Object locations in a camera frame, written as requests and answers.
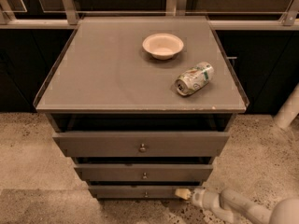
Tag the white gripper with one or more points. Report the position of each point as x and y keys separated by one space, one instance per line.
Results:
x=198 y=198

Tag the grey bottom drawer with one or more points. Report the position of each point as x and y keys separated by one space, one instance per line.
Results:
x=135 y=192

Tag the grey drawer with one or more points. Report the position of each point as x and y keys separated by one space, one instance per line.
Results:
x=135 y=192
x=144 y=172
x=141 y=144

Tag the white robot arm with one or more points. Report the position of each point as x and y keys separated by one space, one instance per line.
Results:
x=230 y=206

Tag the grey top drawer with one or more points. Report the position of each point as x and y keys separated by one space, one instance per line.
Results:
x=141 y=144

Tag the grey drawer cabinet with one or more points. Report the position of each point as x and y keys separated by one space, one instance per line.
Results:
x=105 y=81

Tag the grey middle drawer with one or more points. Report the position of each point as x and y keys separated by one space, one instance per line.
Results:
x=144 y=172

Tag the crushed green white can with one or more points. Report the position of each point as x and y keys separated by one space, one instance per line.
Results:
x=194 y=79

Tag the white paper bowl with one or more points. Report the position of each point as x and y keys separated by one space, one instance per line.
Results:
x=163 y=46

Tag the metal glass railing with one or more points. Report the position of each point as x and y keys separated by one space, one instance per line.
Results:
x=222 y=14

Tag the white pipe post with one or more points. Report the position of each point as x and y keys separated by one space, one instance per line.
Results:
x=289 y=111

